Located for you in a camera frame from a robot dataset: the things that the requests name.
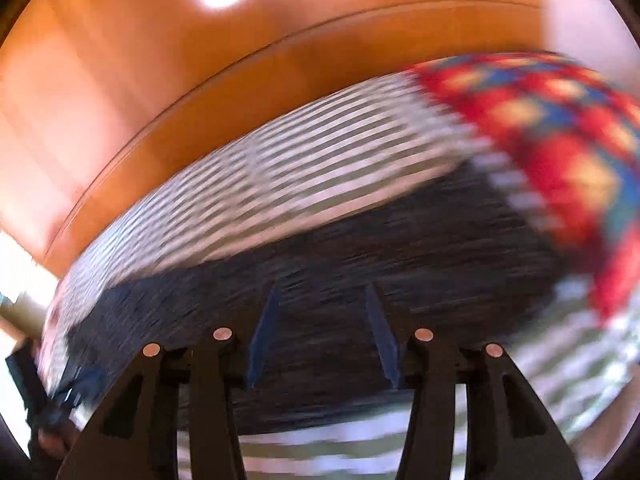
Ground wooden wardrobe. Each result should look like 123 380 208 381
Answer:
0 0 558 281

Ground dark leaf print pants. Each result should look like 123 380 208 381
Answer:
62 160 563 438

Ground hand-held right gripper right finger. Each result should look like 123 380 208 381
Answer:
366 284 584 480

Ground red blue patterned blanket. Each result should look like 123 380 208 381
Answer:
407 50 640 326

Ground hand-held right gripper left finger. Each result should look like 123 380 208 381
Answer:
56 282 281 480

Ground person's left hand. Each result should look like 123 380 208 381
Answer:
36 422 78 461

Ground window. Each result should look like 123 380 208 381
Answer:
0 230 58 343

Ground green white checkered bed sheet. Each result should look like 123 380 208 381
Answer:
39 67 640 480

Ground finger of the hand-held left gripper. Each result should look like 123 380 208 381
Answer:
49 367 87 413

